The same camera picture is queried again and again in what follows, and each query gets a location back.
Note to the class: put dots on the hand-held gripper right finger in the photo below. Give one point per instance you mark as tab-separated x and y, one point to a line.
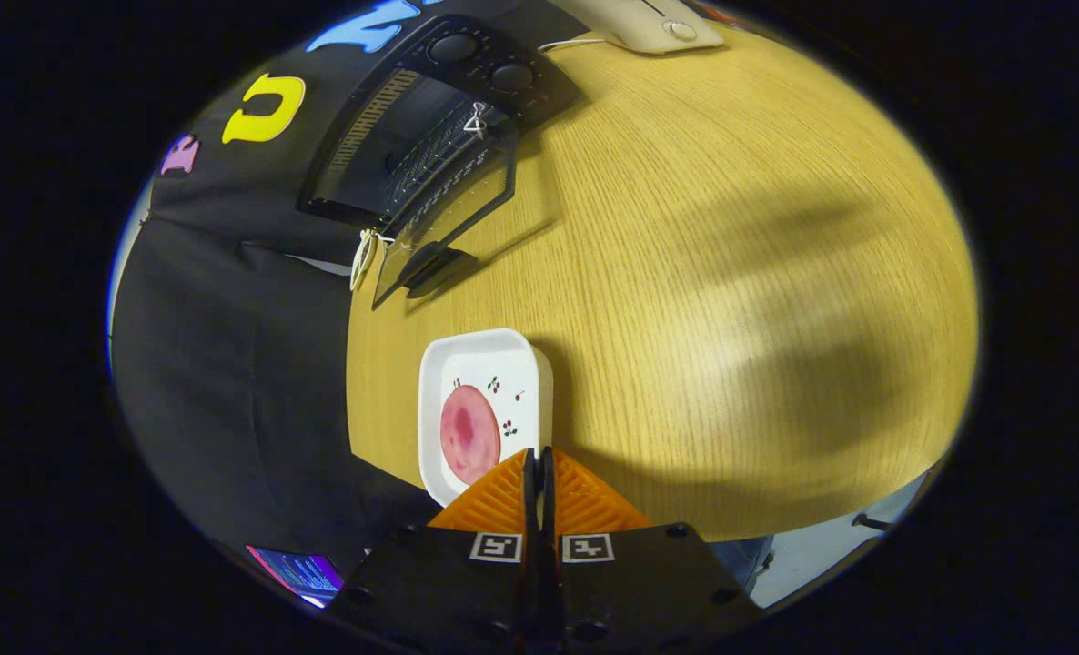
640	582

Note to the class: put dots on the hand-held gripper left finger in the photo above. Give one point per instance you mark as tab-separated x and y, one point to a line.
448	582

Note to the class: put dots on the pink ham slice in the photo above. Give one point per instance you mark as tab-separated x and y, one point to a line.
469	435

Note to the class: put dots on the white square plate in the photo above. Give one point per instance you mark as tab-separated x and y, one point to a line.
485	355

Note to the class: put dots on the black toaster oven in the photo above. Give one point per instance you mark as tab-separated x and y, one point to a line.
539	95

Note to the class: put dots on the white toaster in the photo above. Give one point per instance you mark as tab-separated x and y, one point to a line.
649	23

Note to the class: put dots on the person's blue jeans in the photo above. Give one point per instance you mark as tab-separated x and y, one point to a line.
741	559

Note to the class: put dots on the laptop screen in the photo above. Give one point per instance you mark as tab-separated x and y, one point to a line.
298	573

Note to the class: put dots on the black backdrop cloth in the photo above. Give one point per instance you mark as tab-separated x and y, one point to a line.
230	382

